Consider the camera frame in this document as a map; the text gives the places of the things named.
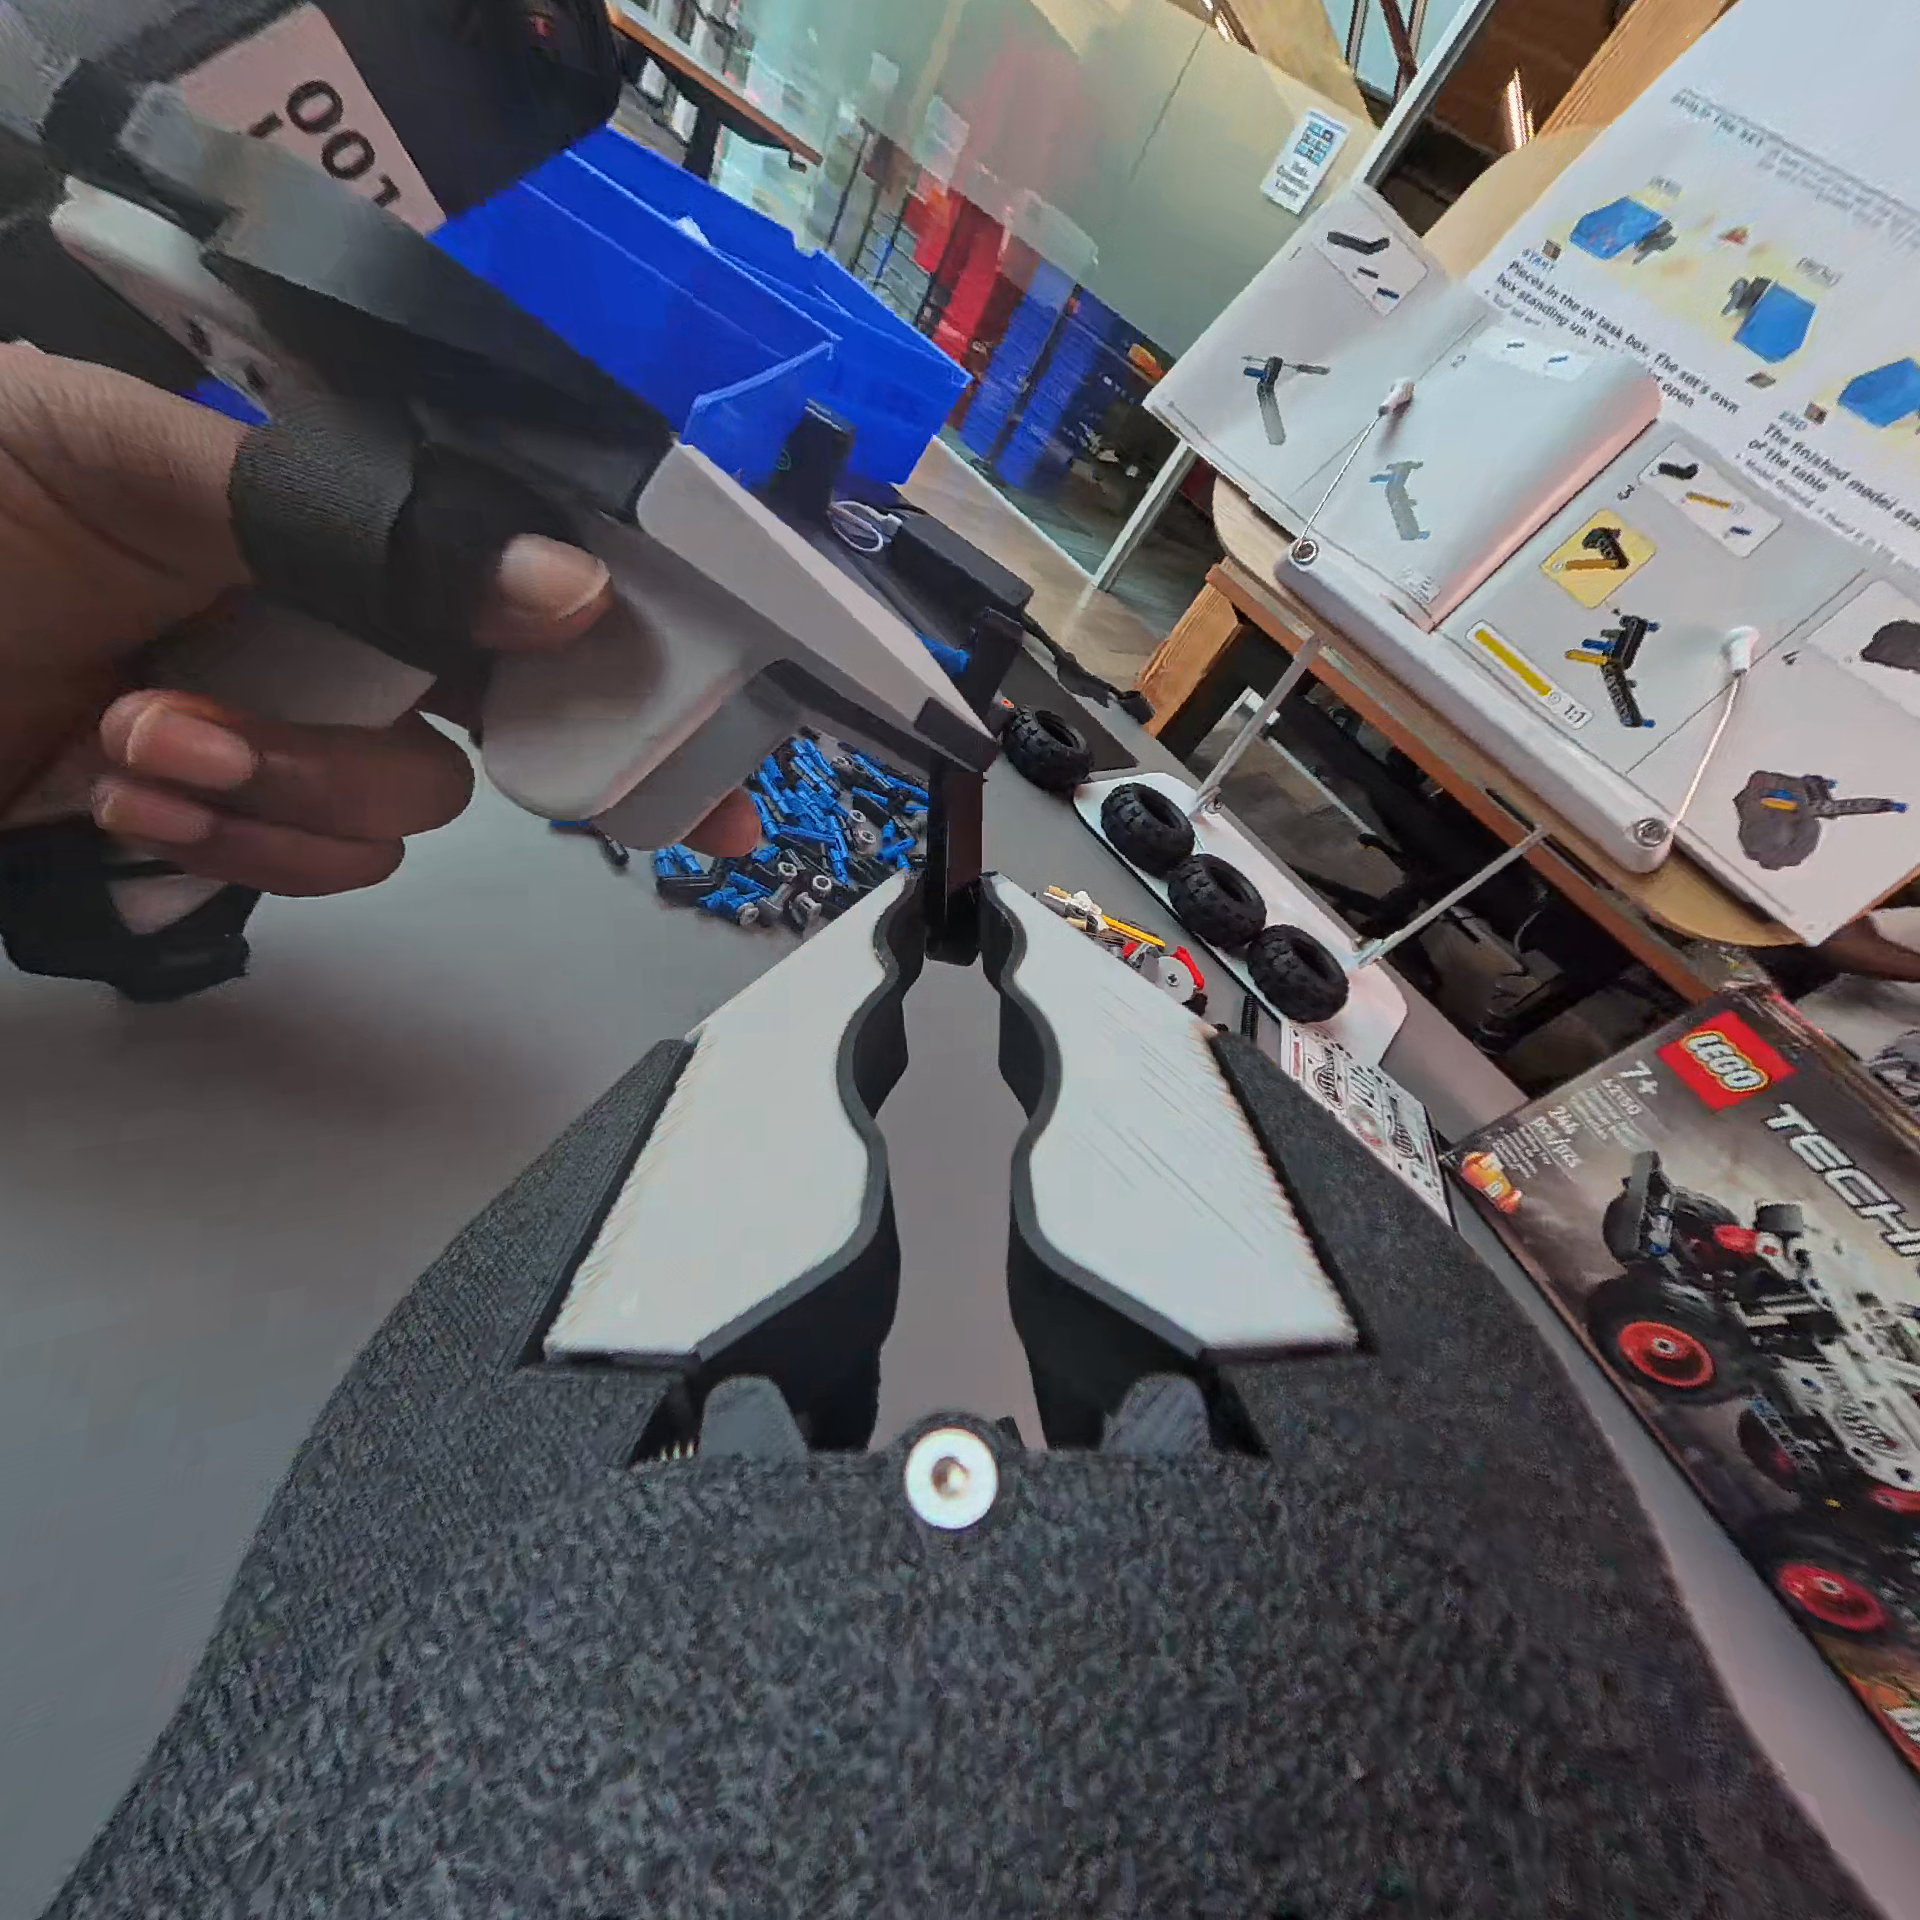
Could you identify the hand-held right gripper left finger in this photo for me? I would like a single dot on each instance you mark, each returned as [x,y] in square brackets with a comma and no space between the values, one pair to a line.
[719,1199]

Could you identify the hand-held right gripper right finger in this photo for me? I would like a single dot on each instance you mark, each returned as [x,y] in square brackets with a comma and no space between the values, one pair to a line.
[1171,1199]

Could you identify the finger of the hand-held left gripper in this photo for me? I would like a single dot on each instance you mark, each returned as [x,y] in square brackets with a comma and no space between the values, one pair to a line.
[796,599]

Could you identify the black bent beam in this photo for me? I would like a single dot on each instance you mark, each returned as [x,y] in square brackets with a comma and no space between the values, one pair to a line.
[953,868]

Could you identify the grey desk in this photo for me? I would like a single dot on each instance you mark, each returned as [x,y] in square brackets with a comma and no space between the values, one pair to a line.
[299,1199]

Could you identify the person's left hand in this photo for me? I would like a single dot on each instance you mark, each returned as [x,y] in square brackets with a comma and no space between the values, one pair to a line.
[106,572]

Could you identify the black power brick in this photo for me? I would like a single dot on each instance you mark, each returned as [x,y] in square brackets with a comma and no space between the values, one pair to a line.
[948,555]

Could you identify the sticker sheet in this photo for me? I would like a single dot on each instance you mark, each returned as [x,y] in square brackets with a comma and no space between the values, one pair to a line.
[1365,1111]

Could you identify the pile of blue black pins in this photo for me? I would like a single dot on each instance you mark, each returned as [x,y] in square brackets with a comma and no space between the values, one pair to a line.
[812,840]

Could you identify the pile of mixed building pieces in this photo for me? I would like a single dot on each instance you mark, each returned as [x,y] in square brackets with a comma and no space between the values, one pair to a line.
[1125,938]

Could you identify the stack of coloured bins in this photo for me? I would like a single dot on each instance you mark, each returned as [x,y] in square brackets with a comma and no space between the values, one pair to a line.
[1049,345]

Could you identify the toy truck box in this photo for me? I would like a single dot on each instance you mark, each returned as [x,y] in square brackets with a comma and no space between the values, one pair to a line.
[1724,1276]

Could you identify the white book stand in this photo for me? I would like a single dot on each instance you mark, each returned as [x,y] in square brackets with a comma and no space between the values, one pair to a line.
[1469,703]

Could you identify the paper notice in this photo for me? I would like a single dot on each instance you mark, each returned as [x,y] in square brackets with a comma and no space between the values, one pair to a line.
[1310,164]

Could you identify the instruction booklet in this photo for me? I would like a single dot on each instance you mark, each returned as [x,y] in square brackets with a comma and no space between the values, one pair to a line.
[1724,527]

